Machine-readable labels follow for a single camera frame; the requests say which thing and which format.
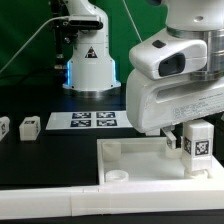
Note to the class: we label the white marker sheet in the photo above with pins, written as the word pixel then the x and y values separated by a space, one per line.
pixel 87 120

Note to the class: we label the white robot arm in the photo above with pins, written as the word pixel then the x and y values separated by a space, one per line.
pixel 192 15

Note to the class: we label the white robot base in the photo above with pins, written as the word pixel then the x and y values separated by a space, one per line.
pixel 82 49

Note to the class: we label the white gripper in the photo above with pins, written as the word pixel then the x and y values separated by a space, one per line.
pixel 178 76

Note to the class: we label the white L-shaped obstacle fence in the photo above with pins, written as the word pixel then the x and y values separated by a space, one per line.
pixel 115 199

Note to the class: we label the white square tabletop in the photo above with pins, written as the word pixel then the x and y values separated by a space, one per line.
pixel 142 162

